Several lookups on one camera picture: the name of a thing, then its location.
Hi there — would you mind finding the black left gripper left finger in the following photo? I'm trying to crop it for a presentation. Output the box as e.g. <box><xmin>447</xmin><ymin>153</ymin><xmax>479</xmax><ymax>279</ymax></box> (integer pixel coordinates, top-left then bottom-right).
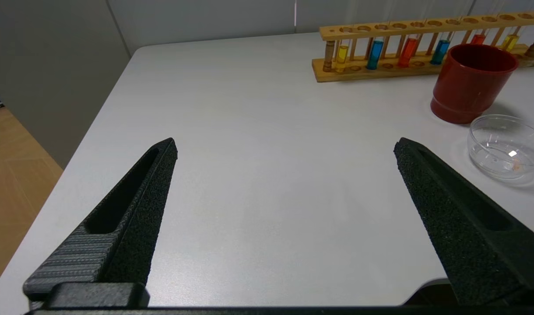
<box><xmin>23</xmin><ymin>138</ymin><xmax>179</xmax><ymax>309</ymax></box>

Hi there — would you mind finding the test tube with red pigment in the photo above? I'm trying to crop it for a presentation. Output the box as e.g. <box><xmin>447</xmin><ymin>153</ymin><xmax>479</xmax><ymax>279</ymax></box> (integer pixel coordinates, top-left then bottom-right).
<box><xmin>397</xmin><ymin>20</ymin><xmax>425</xmax><ymax>68</ymax></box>
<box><xmin>470</xmin><ymin>17</ymin><xmax>491</xmax><ymax>46</ymax></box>

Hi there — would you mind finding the wooden test tube rack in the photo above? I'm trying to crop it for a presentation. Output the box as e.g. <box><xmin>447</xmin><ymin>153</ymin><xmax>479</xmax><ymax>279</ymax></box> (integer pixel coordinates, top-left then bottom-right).
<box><xmin>312</xmin><ymin>10</ymin><xmax>534</xmax><ymax>83</ymax></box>

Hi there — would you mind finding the clear glass dish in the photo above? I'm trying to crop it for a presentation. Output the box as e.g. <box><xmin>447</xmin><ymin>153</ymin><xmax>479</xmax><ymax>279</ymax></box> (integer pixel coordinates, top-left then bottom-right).
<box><xmin>467</xmin><ymin>114</ymin><xmax>534</xmax><ymax>181</ymax></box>

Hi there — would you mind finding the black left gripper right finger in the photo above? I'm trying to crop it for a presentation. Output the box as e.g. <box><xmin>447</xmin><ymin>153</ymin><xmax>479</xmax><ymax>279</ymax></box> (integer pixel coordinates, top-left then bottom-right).
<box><xmin>394</xmin><ymin>137</ymin><xmax>534</xmax><ymax>307</ymax></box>

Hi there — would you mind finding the test tube with yellow pigment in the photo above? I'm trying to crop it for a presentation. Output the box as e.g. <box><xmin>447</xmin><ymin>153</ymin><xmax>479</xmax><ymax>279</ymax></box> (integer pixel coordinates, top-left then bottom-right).
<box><xmin>500</xmin><ymin>13</ymin><xmax>523</xmax><ymax>52</ymax></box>
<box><xmin>335</xmin><ymin>26</ymin><xmax>351</xmax><ymax>73</ymax></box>

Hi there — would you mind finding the red plastic cup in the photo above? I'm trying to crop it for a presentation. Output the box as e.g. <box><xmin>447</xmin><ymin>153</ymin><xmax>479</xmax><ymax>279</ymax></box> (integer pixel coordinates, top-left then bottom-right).
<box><xmin>430</xmin><ymin>44</ymin><xmax>519</xmax><ymax>124</ymax></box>

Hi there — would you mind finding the test tube with blue pigment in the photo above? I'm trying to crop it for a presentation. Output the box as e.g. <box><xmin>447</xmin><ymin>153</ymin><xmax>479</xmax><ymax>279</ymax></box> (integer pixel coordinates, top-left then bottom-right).
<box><xmin>366</xmin><ymin>22</ymin><xmax>386</xmax><ymax>70</ymax></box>
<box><xmin>430</xmin><ymin>17</ymin><xmax>458</xmax><ymax>66</ymax></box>

